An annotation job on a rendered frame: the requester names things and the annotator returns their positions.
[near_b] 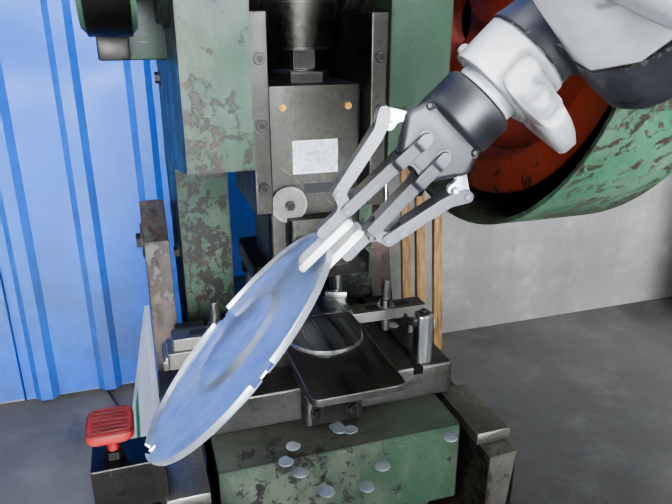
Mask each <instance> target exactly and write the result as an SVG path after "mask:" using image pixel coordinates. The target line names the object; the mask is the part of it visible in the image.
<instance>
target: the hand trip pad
mask: <svg viewBox="0 0 672 504"><path fill-rule="evenodd" d="M133 434H134V413H133V409H132V407H130V406H128V405H119V406H113V407H107V408H101V409H97V410H93V411H92V412H91V413H89V414H88V416H87V418H86V429H85V440H86V443H87V444H88V445H89V446H92V447H100V446H105V445H107V450H108V451H110V452H114V451H116V450H118V449H119V448H120V445H119V443H121V442H125V441H127V440H129V439H130V438H131V437H132V436H133Z"/></svg>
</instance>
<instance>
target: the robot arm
mask: <svg viewBox="0 0 672 504"><path fill-rule="evenodd" d="M458 53H459V55H458V56H457V58H458V61H459V62H460V64H461V65H462V67H463V69H462V71H461V72H460V73H459V72H458V71H454V72H452V71H451V72H450V73H449V74H448V75H447V76H446V77H445V78H444V79H443V80H442V81H441V82H440V83H439V84H438V85H437V86H436V87H435V88H434V89H433V90H432V91H431V92H430V93H429V94H428V95H427V96H426V97H425V98H424V99H423V100H422V101H421V102H419V103H417V104H415V105H411V106H409V107H408V108H406V109H405V110H402V109H397V108H393V107H389V106H387V105H386V104H384V103H379V104H378V105H376V108H375V111H374V116H373V120H372V124H371V126H370V128H369V129H368V131H367V132H366V134H365V136H364V137H363V139H362V140H361V142H360V143H359V145H358V146H357V148H356V149H355V151H354V152H353V154H352V156H351V157H350V159H349V160H348V162H347V163H346V165H345V166H344V168H343V169H342V171H341V173H340V174H339V176H338V177H337V179H336V180H335V182H334V183H333V185H332V194H333V197H334V199H335V201H336V203H337V206H336V208H335V209H334V210H333V211H332V212H331V213H330V214H329V215H328V216H327V217H326V218H325V219H324V220H323V221H322V222H321V223H320V224H319V225H318V227H317V229H316V234H317V235H318V236H319V238H318V239H317V240H316V241H315V242H314V243H313V244H312V245H311V246H310V247H309V248H308V249H307V250H306V251H305V252H304V253H303V254H302V255H301V256H300V257H299V270H300V271H301V272H305V271H306V270H307V269H308V268H309V267H310V266H311V265H312V264H313V263H314V262H315V261H316V260H317V259H319V258H320V257H321V256H322V255H323V254H324V253H325V252H326V251H327V250H328V249H329V248H330V247H331V246H332V245H333V259H332V263H331V267H332V266H333V265H334V264H335V263H336V262H337V261H338V260H339V259H340V258H341V257H342V258H343V259H344V260H345V261H347V262H348V261H350V260H352V259H353V258H354V257H355V256H356V255H357V254H358V253H359V252H360V251H361V250H362V249H363V248H364V247H365V246H366V245H367V244H368V243H369V242H375V241H378V242H380V243H383V244H384V245H385V246H387V247H390V246H392V245H394V244H396V243H397V242H399V241H400V240H402V239H403V238H405V237H406V236H408V235H410V234H411V233H413V232H414V231H416V230H417V229H419V228H420V227H422V226H424V225H425V224H427V223H428V222H430V221H431V220H433V219H434V218H436V217H438V216H439V215H441V214H442V213H444V212H445V211H447V210H448V209H450V208H452V207H455V206H459V205H463V204H467V203H470V202H471V201H472V200H473V198H474V195H473V193H472V192H471V191H470V190H469V184H468V179H467V174H468V173H469V172H470V170H471V168H472V165H473V163H474V161H475V159H476V158H477V157H478V156H479V155H481V154H482V153H483V152H484V151H485V150H486V149H487V148H488V147H489V146H490V145H491V144H492V143H493V142H494V141H495V140H496V139H497V138H499V137H500V136H501V135H502V134H503V133H504V132H505V131H506V130H507V126H508V123H507V121H506V120H507V119H509V118H510V117H512V118H513V119H515V120H517V121H519V122H521V123H523V124H524V125H525V126H526V127H527V128H528V129H529V130H530V131H531V132H532V133H534V134H535V135H536V136H537V137H539V138H540V139H541V140H542V141H544V142H545V143H546V144H547V145H549V146H550V147H551V148H552V149H554V150H555V151H556V152H557V153H559V154H561V153H566V152H567V151H568V150H569V149H570V148H572V147H573V146H574V145H575V144H576V132H575V128H574V125H573V122H572V119H571V117H570V116H569V114H568V112H567V110H566V108H565V107H564V105H563V101H562V99H561V98H560V96H559V95H558V94H557V93H556V92H557V91H558V90H559V89H560V88H561V87H562V83H563V82H564V81H565V80H566V79H567V78H568V77H569V76H580V77H581V78H582V79H583V80H584V81H585V82H586V83H587V84H588V85H589V86H590V88H591V89H592V90H593V91H594V92H596V93H597V94H598V95H599V96H600V97H601V98H602V99H604V100H605V101H606V102H607V103H608V104H609V105H610V106H611V107H615V108H621V109H639V110H646V109H648V108H651V107H653V106H656V105H658V104H661V103H663V102H665V101H667V100H669V99H670V98H672V0H514V1H513V2H512V3H511V4H509V5H508V6H506V7H505V8H504V9H502V10H501V11H499V12H498V13H496V14H495V15H493V16H492V20H491V21H490V22H489V23H488V24H487V26H486V27H485V28H484V29H483V30H482V31H481V32H480V33H479V34H478V35H477V36H476V37H475V38H474V39H473V40H472V41H471V42H470V43H469V44H468V45H467V44H466V43H465V44H461V46H460V47H459V48H458ZM399 122H401V126H400V132H399V137H398V143H397V148H396V149H395V150H394V151H393V152H391V153H390V155H389V156H388V158H387V159H386V160H385V161H384V162H382V163H381V164H380V165H379V166H378V167H377V168H376V169H375V170H374V171H373V172H372V173H371V174H370V175H369V176H367V177H366V178H365V179H364V180H363V181H362V182H361V183H360V184H359V185H358V186H357V187H356V188H355V189H354V190H352V191H351V192H350V193H349V194H348V195H347V193H348V191H349V190H350V188H351V187H352V185H353V184H354V182H355V181H356V179H357V178H358V176H359V175H360V173H361V172H362V170H363V168H364V167H365V165H366V164H367V162H368V161H369V159H370V158H371V156H372V155H373V153H374V152H375V150H376V149H377V147H378V146H379V144H380V143H381V141H382V140H383V138H384V136H385V134H386V132H387V130H389V131H390V130H393V129H394V128H395V126H396V124H397V123H399ZM408 165H410V166H412V167H413V170H412V171H411V172H410V173H409V175H408V176H407V178H406V179H405V180H404V182H403V183H402V184H401V185H400V186H399V187H398V188H397V189H396V190H395V191H394V192H393V193H392V194H391V195H390V196H389V197H388V198H387V199H386V201H385V202H384V203H383V204H382V205H381V206H380V207H379V208H378V209H377V210H376V211H375V212H374V213H373V214H372V215H371V216H370V217H369V218H368V220H367V221H366V222H365V223H364V224H363V227H361V225H360V224H359V223H358V222H355V223H354V224H353V221H352V218H351V216H352V215H353V214H354V213H355V212H356V211H358V210H359V209H360V208H361V207H362V206H363V205H364V204H365V203H366V202H367V201H368V200H369V199H371V198H372V197H373V196H374V195H375V194H376V193H377V192H378V191H379V190H380V189H381V188H383V187H384V186H385V185H386V184H387V183H388V182H389V181H390V180H391V179H392V178H393V177H394V176H396V175H397V174H398V173H399V172H401V171H403V170H404V169H405V168H406V167H407V166H408ZM450 178H454V180H453V181H452V182H450V183H448V184H447V186H446V189H445V190H443V191H440V192H439V193H437V194H435V195H434V196H432V197H431V198H429V199H427V200H426V201H424V202H423V203H421V204H420V205H418V206H417V207H415V208H414V209H412V210H411V211H409V212H407V213H406V214H404V215H403V216H401V217H400V218H398V219H397V220H395V221H394V222H392V223H391V221H392V220H393V219H394V218H395V217H396V216H397V215H398V214H399V213H400V212H401V211H402V210H403V209H404V208H405V207H406V206H407V205H408V204H409V203H410V202H411V201H412V200H413V199H414V198H415V196H416V195H417V194H418V193H419V192H421V191H423V190H424V189H425V188H426V187H427V186H428V185H429V184H430V183H431V182H433V181H439V180H444V179H450ZM390 223H391V224H390ZM331 267H330V268H331Z"/></svg>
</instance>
